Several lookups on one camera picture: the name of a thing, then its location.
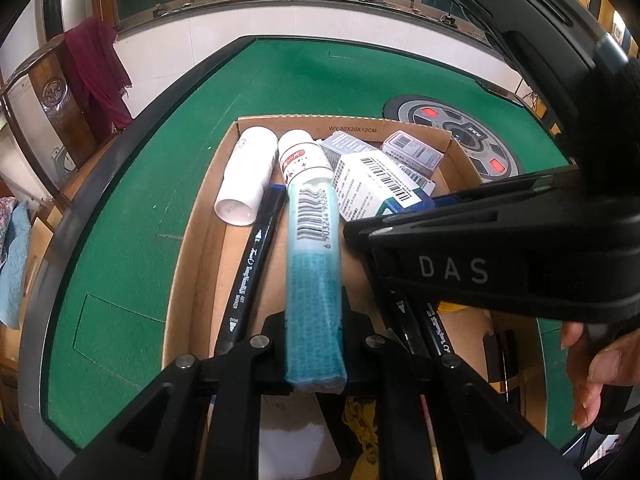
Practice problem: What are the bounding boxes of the round tire pattern mat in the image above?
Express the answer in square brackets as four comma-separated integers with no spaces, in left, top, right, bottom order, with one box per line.
[383,94,524,182]

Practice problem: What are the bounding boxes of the black marker green caps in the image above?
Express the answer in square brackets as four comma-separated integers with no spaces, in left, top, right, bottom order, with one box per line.
[387,289,426,356]

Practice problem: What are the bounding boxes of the pile of clothes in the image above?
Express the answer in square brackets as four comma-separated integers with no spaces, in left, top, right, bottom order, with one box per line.
[1,197,32,330]

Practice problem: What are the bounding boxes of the white green barcode box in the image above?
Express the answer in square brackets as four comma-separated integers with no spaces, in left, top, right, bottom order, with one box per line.
[333,151,420,221]

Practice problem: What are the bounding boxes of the white charger plug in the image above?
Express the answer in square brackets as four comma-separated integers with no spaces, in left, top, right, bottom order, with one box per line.
[258,391,341,480]

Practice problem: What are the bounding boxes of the yellow cartoon toy pouch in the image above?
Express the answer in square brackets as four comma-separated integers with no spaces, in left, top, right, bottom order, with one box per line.
[343,396,380,480]

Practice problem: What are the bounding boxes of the white pink medicine box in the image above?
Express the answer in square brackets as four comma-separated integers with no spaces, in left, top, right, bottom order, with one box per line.
[382,130,444,178]

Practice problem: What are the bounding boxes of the maroon cloth on chair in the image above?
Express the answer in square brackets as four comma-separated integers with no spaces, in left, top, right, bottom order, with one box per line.
[65,15,132,141]

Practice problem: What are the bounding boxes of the cardboard tray box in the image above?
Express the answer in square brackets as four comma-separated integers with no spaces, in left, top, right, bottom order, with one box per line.
[162,115,548,432]

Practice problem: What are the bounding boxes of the wooden chair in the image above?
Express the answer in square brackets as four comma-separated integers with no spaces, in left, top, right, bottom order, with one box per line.
[1,35,116,197]

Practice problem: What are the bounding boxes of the black marker blue cap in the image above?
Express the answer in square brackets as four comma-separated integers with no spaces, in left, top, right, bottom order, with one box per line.
[214,184,288,356]

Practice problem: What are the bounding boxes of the teal tissue packet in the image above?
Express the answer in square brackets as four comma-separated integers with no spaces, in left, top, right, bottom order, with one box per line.
[285,180,347,393]

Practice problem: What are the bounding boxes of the plain white bottle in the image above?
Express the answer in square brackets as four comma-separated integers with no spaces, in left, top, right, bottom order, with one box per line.
[215,126,278,226]

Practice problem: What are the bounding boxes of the white blue medicine box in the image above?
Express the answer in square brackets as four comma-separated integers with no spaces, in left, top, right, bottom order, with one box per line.
[390,188,460,214]

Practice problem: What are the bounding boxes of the white pill bottle red label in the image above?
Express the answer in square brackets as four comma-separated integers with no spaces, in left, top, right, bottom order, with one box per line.
[278,129,333,188]

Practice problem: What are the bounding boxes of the long silver barcode box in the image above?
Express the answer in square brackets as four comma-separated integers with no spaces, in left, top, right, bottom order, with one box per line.
[317,130,376,168]

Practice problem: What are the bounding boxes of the person right hand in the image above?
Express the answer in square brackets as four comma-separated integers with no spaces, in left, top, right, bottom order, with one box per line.
[561,322,640,429]

